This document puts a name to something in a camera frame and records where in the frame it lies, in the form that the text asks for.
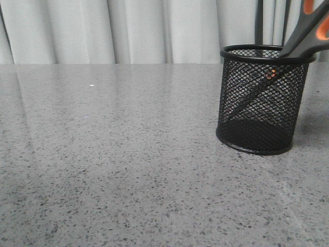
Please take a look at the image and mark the grey orange handled scissors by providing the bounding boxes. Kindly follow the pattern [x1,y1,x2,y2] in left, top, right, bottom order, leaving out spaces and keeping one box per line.
[227,1,328,119]

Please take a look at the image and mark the black mesh pen bucket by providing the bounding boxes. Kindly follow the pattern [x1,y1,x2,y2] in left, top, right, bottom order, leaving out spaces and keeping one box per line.
[216,44,315,155]

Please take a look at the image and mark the grey pleated curtain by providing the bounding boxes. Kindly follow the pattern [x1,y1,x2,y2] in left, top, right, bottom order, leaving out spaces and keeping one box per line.
[0,0,329,65]

